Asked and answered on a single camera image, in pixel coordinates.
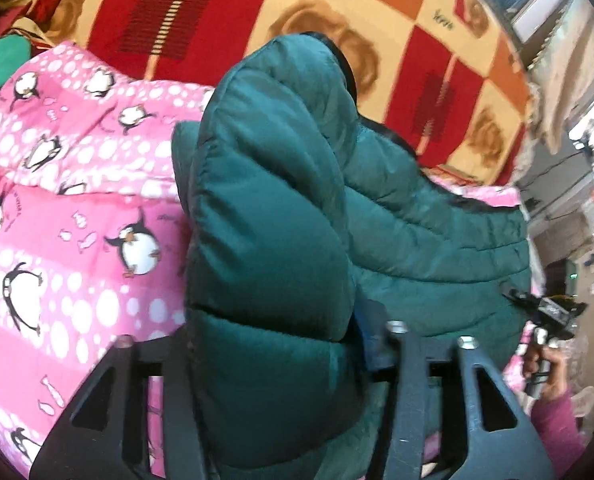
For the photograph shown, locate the green cloth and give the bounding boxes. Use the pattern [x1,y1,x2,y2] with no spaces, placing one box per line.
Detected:
[0,35,33,103]

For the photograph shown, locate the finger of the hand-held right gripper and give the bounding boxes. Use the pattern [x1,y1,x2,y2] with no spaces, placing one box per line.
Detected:
[499,284,545,312]

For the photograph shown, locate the cream curtain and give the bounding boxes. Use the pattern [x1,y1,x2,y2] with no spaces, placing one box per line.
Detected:
[527,0,594,153]

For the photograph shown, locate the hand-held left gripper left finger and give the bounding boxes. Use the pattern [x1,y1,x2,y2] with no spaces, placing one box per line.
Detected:
[30,332,208,480]

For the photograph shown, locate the dark green puffer jacket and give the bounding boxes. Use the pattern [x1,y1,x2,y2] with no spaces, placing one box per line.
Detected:
[169,31,534,480]

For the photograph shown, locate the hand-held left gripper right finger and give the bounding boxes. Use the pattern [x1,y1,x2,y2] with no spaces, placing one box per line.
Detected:
[357,302,555,480]

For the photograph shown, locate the red cream rose print blanket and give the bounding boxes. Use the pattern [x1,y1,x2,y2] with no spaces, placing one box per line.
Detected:
[0,0,538,186]

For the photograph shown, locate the person's right hand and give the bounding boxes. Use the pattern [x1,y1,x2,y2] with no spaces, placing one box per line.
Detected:
[521,342,572,403]

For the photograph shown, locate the person's right forearm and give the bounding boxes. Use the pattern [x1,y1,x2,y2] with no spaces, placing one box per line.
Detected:
[528,386,592,480]

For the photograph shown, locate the pink penguin print blanket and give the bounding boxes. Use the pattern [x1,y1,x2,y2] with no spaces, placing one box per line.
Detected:
[0,42,535,478]

